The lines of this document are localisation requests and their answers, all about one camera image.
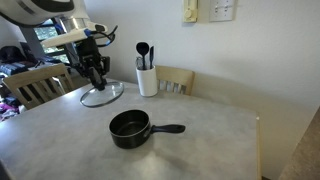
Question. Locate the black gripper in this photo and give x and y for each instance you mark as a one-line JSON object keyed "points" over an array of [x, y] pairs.
{"points": [[87, 50]]}

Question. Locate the glass lid with black knob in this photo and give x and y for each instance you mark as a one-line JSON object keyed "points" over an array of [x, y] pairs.
{"points": [[101, 96]]}

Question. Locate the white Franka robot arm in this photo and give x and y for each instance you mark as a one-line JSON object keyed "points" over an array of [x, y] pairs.
{"points": [[40, 10]]}

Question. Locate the metal whisk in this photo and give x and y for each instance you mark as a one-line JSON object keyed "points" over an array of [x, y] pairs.
{"points": [[139, 62]]}

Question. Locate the black ladle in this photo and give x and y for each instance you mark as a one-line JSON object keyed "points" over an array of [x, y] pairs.
{"points": [[143, 48]]}

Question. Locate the white utensil holder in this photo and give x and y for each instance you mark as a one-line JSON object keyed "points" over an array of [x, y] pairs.
{"points": [[147, 83]]}

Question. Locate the black spatula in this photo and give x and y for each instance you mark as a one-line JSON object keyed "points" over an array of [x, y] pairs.
{"points": [[151, 55]]}

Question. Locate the dark framed window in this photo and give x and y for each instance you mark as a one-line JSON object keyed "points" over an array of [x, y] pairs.
{"points": [[46, 33]]}

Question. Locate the light wooden chair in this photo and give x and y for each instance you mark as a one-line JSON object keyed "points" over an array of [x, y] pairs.
{"points": [[175, 76], [26, 78]]}

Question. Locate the blue grey fabric pile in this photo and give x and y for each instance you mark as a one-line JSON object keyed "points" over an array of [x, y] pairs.
{"points": [[13, 69]]}

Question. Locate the dark bag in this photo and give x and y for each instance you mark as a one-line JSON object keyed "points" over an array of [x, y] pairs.
{"points": [[10, 53]]}

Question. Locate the pink purple cloth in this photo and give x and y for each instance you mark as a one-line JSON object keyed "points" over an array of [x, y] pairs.
{"points": [[7, 110]]}

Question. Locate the speckled brown countertop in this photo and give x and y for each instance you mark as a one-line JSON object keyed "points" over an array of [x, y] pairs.
{"points": [[303, 153]]}

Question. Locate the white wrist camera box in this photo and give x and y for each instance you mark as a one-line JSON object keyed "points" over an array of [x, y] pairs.
{"points": [[70, 36]]}

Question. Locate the beige wall thermostat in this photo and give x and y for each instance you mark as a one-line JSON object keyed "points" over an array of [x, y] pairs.
{"points": [[190, 11]]}

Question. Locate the white light switch plate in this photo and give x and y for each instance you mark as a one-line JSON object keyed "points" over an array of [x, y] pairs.
{"points": [[222, 10]]}

